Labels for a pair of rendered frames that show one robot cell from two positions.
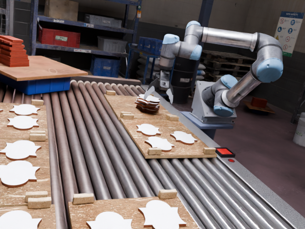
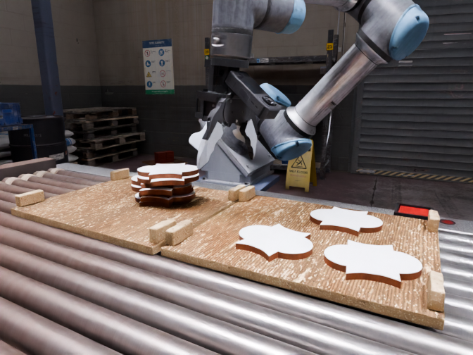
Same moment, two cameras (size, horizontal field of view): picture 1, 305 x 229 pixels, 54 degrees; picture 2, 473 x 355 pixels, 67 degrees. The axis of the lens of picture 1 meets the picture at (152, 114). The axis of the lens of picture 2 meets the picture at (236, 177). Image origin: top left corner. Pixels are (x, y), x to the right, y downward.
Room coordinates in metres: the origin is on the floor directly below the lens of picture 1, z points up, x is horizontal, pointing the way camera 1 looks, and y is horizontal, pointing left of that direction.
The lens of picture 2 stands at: (0.98, 0.40, 1.19)
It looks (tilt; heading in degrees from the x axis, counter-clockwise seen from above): 14 degrees down; 322
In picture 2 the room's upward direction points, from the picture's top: straight up
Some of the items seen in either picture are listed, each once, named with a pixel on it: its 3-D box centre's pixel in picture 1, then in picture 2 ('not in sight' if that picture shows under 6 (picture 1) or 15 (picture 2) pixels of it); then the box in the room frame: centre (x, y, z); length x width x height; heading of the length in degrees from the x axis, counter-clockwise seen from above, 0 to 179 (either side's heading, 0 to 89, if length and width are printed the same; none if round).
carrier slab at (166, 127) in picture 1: (164, 136); (311, 237); (1.37, -0.08, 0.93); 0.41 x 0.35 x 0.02; 24
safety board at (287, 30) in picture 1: (285, 33); (158, 67); (6.84, -2.49, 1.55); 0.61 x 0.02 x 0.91; 28
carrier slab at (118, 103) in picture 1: (138, 107); (136, 203); (1.75, 0.09, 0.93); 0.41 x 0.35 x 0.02; 23
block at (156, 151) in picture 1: (154, 151); (436, 289); (1.14, -0.04, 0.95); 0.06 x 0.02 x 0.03; 114
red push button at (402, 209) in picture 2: (223, 152); (413, 213); (1.33, -0.37, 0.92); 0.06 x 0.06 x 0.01; 23
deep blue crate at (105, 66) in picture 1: (104, 66); not in sight; (5.92, 1.11, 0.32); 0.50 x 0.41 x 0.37; 115
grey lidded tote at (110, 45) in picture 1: (111, 44); not in sight; (5.91, 1.03, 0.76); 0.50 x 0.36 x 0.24; 124
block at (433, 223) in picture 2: (209, 151); (433, 220); (1.25, -0.28, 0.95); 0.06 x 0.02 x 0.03; 114
